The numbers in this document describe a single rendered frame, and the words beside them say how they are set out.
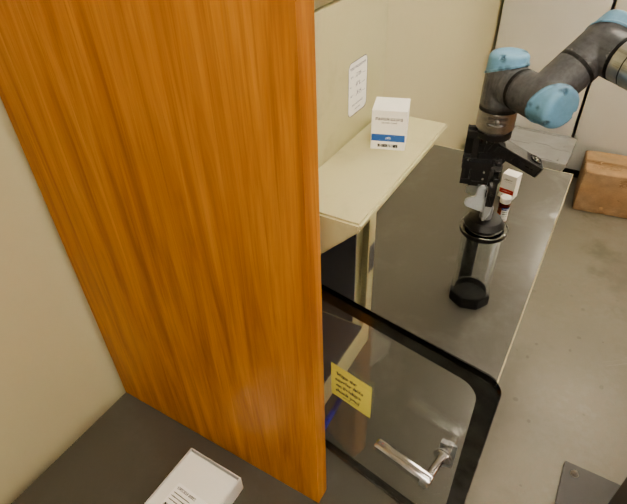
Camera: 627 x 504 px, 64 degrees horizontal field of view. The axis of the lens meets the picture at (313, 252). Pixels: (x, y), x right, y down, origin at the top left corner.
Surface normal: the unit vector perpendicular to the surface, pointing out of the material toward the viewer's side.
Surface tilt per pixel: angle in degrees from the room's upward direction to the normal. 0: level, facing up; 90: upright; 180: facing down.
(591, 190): 90
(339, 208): 0
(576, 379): 0
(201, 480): 0
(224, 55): 90
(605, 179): 86
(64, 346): 90
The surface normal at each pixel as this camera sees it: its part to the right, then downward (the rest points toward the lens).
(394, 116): -0.23, 0.61
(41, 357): 0.86, 0.30
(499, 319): -0.03, -0.78
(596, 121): -0.51, 0.55
